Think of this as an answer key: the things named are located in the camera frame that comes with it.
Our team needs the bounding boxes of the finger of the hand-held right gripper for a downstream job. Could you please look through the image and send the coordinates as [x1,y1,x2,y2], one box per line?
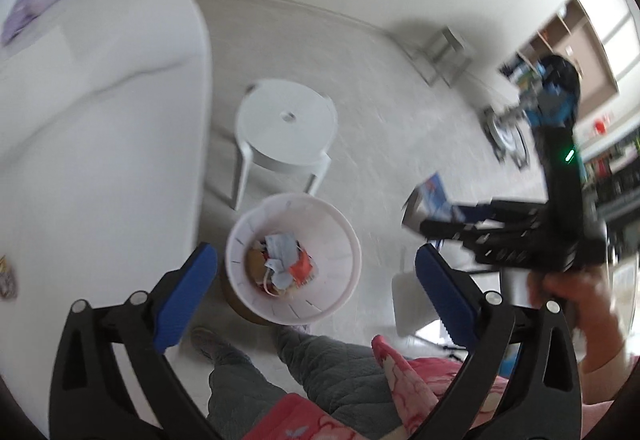
[461,231,551,269]
[419,198,550,242]

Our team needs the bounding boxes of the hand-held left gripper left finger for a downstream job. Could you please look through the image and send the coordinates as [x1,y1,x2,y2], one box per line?
[48,241,223,440]

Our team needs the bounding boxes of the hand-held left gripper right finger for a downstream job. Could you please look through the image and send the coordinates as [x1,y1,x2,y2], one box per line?
[415,243,584,440]

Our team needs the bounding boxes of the blue printed paper box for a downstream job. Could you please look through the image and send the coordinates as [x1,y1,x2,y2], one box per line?
[401,174,453,232]

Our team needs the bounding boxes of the white waste bin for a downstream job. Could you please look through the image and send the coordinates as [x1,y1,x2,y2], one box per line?
[224,193,362,326]

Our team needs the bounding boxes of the person's right forearm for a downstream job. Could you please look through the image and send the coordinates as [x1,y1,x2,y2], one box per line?
[580,349,640,440]

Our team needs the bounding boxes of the person's right hand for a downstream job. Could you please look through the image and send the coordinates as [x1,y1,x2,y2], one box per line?
[527,264,632,373]

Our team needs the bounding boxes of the brown round base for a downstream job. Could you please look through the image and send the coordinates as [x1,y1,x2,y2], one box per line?
[219,260,273,325]

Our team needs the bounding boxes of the grey slipper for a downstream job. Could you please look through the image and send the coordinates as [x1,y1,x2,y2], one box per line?
[190,327,237,362]

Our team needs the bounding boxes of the stocked goods shelf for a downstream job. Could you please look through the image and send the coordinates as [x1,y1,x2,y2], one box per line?
[580,129,640,223]

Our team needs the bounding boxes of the pink patterned garment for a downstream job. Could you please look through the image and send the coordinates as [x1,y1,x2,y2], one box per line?
[247,334,513,440]

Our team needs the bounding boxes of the light blue face mask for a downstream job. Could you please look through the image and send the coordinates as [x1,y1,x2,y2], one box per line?
[262,234,302,291]

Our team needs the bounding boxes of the orange wrapper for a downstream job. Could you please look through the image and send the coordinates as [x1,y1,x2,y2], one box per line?
[291,249,317,285]

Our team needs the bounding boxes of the grey quilted pants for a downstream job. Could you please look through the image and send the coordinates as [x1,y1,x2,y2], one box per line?
[206,324,453,440]

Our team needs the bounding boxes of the brown alcove shelf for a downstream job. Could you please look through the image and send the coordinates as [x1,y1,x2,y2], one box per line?
[499,0,622,97]

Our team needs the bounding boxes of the grey metal stool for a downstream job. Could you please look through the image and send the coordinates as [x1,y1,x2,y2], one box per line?
[414,26,474,87]

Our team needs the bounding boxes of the brown printed packet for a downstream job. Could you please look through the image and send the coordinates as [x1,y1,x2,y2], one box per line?
[0,254,19,302]

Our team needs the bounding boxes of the white table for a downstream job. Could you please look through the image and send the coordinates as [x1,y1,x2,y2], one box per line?
[0,0,212,303]

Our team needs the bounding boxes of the white plastic stool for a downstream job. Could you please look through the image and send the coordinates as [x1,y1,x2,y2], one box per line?
[230,79,339,211]

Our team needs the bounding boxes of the metal wheeled frame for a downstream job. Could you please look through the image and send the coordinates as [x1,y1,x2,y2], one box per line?
[481,93,538,167]

